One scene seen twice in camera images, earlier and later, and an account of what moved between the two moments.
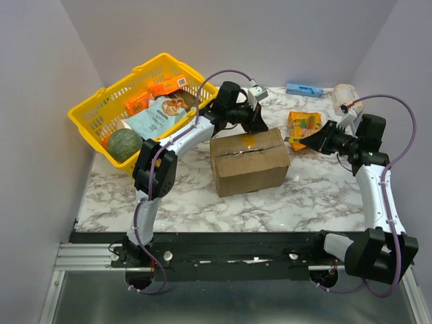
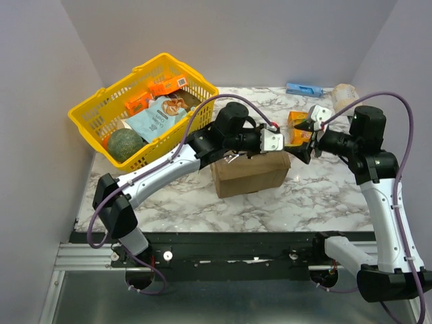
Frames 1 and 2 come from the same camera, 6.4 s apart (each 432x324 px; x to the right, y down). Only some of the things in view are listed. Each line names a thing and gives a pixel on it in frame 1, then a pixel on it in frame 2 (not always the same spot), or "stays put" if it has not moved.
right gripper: (329, 137) to (314, 148)
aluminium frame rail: (85, 256) stays put
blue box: (304, 90) stays put
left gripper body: (246, 117) to (248, 142)
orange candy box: (138, 104) stays put
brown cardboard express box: (246, 163) stays put
